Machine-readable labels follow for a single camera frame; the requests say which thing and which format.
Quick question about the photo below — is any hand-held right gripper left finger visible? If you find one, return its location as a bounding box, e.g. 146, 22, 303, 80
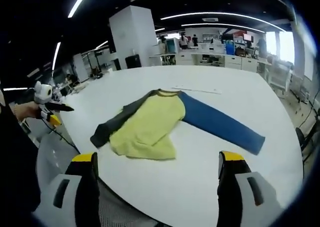
32, 151, 102, 227

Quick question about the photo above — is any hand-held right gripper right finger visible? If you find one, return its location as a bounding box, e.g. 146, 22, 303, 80
216, 150, 286, 227

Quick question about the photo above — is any yellow blue grey garment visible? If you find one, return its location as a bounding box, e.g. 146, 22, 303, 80
89, 88, 266, 161

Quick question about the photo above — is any person's left hand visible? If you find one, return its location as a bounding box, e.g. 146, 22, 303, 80
14, 103, 42, 120

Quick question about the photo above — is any white ceiling light strip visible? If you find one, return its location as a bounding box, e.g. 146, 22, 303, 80
159, 11, 286, 32
51, 41, 62, 72
67, 0, 94, 19
181, 23, 266, 34

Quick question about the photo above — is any black office chair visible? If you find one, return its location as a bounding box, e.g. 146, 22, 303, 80
294, 126, 309, 153

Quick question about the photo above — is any black box unit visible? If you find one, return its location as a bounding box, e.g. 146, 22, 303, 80
124, 54, 143, 69

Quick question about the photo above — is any white square pillar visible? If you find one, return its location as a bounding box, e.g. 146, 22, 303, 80
108, 4, 158, 69

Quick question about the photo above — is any white office chair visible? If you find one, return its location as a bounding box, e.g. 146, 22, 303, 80
266, 59, 293, 93

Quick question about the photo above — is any white office desk row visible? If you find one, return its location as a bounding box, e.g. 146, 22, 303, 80
174, 51, 258, 72

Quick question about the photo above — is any teal panel cart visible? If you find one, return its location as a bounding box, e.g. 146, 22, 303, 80
165, 38, 179, 53

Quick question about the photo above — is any blue plastic bin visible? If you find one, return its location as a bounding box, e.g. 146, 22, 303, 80
224, 42, 236, 55

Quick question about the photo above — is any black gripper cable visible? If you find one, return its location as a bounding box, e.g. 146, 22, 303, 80
46, 121, 81, 155

